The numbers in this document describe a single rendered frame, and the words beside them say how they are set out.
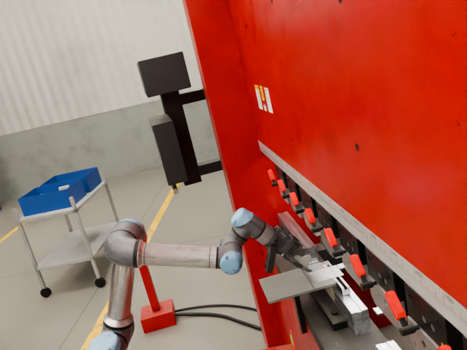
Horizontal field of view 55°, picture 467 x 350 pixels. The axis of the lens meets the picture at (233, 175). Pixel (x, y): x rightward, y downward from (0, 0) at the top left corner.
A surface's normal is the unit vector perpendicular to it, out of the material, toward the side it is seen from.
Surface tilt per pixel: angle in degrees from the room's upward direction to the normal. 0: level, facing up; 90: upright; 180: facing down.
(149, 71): 90
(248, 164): 90
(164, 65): 90
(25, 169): 90
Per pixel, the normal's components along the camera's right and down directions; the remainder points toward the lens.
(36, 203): -0.04, 0.29
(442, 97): -0.96, 0.26
